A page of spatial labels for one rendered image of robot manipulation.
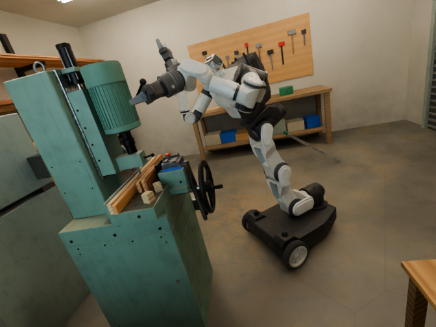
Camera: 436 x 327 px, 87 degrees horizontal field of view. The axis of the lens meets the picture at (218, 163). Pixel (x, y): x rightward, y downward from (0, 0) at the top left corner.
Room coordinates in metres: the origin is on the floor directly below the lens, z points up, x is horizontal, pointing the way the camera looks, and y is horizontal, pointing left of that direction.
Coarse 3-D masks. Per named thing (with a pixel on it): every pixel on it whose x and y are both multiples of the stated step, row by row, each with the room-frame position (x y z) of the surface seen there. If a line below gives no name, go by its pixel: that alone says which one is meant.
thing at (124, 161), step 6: (120, 156) 1.16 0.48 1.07; (126, 156) 1.14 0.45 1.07; (132, 156) 1.13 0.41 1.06; (138, 156) 1.13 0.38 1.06; (120, 162) 1.15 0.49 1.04; (126, 162) 1.14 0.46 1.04; (132, 162) 1.14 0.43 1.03; (138, 162) 1.13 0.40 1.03; (144, 162) 1.15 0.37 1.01; (120, 168) 1.15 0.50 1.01; (126, 168) 1.14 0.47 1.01; (138, 168) 1.16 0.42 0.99
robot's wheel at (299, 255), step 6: (288, 246) 1.22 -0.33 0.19; (294, 246) 1.20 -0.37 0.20; (300, 246) 1.21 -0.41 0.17; (306, 246) 1.23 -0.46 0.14; (288, 252) 1.19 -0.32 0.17; (294, 252) 1.21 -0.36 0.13; (300, 252) 1.23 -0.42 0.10; (306, 252) 1.23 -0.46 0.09; (282, 258) 1.21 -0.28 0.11; (288, 258) 1.17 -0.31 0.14; (294, 258) 1.21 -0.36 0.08; (300, 258) 1.23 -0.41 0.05; (306, 258) 1.23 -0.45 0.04; (288, 264) 1.17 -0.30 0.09; (294, 264) 1.21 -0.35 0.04; (300, 264) 1.21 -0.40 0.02
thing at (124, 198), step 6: (162, 156) 1.51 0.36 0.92; (156, 162) 1.39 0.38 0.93; (132, 186) 1.04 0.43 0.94; (126, 192) 0.98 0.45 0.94; (132, 192) 1.02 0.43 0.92; (120, 198) 0.93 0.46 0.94; (126, 198) 0.95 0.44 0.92; (114, 204) 0.88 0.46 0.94; (120, 204) 0.90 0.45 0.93; (126, 204) 0.93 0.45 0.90; (114, 210) 0.86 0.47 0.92; (120, 210) 0.88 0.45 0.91
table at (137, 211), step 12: (144, 192) 1.03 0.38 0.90; (168, 192) 1.04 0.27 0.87; (180, 192) 1.04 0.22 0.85; (132, 204) 0.92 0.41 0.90; (144, 204) 0.89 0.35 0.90; (156, 204) 0.88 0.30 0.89; (108, 216) 0.88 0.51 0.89; (120, 216) 0.87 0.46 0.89; (132, 216) 0.86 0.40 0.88; (144, 216) 0.85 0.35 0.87; (156, 216) 0.85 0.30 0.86
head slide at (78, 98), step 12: (72, 96) 1.12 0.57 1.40; (84, 96) 1.12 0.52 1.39; (84, 108) 1.12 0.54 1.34; (84, 120) 1.12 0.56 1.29; (96, 120) 1.13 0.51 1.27; (84, 132) 1.12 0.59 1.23; (96, 132) 1.12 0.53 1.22; (96, 144) 1.12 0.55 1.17; (108, 144) 1.15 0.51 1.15; (120, 144) 1.25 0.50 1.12; (96, 156) 1.12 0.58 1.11; (108, 156) 1.11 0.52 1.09; (108, 168) 1.12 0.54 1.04
